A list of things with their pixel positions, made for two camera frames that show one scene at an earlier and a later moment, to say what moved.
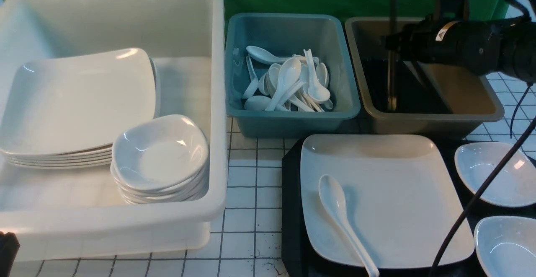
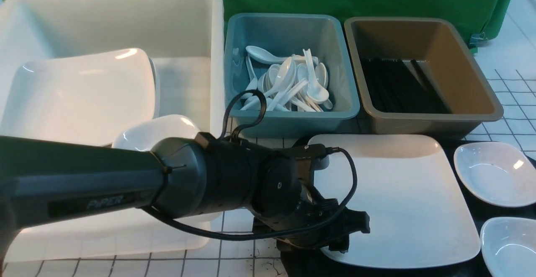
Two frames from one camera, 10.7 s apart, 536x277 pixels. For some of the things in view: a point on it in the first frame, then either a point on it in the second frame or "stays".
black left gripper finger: [9, 247] to [310, 212]
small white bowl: [514, 185] stays
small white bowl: [506, 246] stays
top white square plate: [76, 103] stays
